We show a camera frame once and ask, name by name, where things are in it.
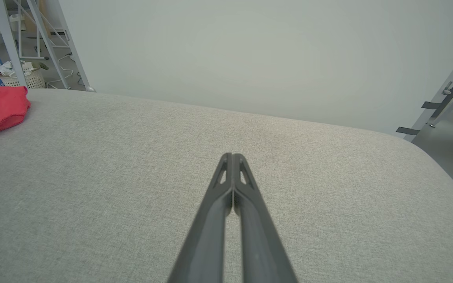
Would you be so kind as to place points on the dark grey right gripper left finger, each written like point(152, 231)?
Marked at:
point(205, 239)

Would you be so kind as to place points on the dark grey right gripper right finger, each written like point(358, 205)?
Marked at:
point(262, 243)

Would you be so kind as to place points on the grey fabric sofa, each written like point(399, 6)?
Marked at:
point(92, 177)

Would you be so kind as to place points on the white perforated laundry basket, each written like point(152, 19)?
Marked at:
point(34, 79)

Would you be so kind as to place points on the grey frame post black tape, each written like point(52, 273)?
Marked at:
point(423, 120)

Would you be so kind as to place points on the grey metal frame post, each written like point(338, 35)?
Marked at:
point(8, 43)

